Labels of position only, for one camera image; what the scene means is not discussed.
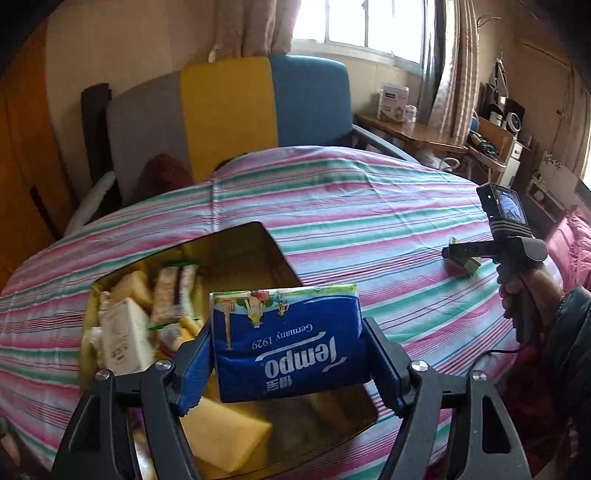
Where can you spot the pale striped curtain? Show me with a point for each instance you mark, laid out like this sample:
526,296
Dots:
450,69

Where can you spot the large yellow cake packet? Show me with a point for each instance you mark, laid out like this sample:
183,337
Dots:
221,434

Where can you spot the white product box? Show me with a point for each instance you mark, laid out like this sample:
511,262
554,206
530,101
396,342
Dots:
393,101

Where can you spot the black rolled mat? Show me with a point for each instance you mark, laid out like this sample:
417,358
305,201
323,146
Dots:
94,134

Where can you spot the wooden desk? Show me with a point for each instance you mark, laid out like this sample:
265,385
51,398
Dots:
415,136

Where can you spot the pink bedding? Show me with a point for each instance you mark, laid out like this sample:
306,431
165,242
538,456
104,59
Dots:
572,240

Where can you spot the dark red cushion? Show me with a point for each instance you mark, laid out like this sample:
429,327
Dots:
161,177

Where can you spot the white fan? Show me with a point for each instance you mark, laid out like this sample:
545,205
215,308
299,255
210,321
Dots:
512,122

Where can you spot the grey yellow blue sofa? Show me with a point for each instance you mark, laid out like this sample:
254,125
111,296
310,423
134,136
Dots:
226,106

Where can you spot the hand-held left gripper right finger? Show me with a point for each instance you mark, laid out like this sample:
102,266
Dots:
385,364

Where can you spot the window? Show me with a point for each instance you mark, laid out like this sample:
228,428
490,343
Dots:
364,23

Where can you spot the blue tissue pack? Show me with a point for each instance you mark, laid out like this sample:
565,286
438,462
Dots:
286,341

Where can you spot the gold metal tin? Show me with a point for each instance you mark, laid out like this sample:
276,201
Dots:
249,258

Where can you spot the white printed box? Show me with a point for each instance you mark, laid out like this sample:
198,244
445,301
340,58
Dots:
122,339

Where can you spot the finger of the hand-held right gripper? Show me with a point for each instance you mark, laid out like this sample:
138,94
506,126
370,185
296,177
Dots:
466,251

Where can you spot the green ended snack bar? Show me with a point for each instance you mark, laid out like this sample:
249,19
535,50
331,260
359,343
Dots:
187,288
166,293

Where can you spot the wooden wardrobe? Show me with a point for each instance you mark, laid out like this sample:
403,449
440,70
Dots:
23,161

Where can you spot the floral box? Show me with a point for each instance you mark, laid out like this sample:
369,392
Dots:
551,177

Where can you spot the striped tablecloth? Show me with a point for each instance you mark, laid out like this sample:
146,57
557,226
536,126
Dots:
346,221

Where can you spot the clear white item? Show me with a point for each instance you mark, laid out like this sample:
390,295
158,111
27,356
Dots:
95,341

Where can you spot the floral curtain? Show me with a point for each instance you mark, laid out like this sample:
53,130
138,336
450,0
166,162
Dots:
249,27

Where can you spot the red fabric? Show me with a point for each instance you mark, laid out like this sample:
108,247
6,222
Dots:
531,415

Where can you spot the green packet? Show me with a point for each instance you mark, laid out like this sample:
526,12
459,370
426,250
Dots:
468,267

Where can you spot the wooden shelf unit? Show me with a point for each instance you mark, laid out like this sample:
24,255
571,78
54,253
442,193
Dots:
489,138

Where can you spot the dark red cloth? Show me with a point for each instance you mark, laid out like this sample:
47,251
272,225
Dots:
228,164

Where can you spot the person's right hand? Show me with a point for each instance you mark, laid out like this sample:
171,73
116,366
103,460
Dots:
547,295

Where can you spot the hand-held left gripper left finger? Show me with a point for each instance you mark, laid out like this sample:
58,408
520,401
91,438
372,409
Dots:
194,364

